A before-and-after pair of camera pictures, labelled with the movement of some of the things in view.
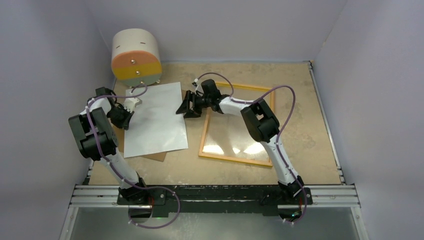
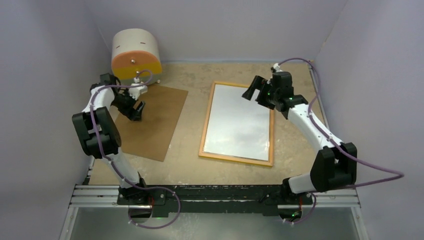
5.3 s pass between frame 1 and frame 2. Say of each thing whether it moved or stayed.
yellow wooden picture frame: stayed
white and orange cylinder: stayed
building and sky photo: moved
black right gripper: moved
